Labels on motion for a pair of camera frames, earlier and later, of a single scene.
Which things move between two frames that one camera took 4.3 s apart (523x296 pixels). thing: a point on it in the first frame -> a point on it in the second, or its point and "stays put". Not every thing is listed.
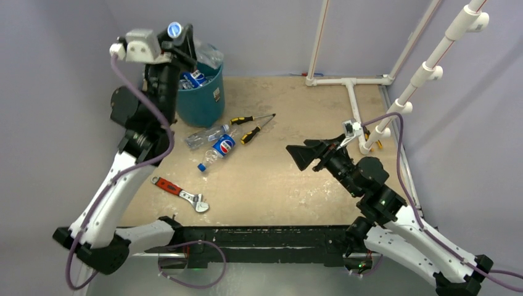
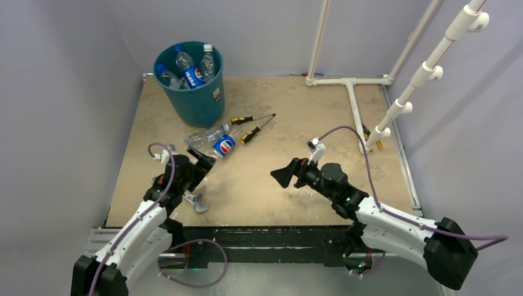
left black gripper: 185,47 -> 200,171
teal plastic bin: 203,106 stays put
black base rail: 264,243 stays put
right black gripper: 303,155 -> 298,167
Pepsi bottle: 221,147 stays put
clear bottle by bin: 196,140 stays put
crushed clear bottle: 208,55 -> 207,64
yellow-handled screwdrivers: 239,119 stays put
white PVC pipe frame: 471,16 stays put
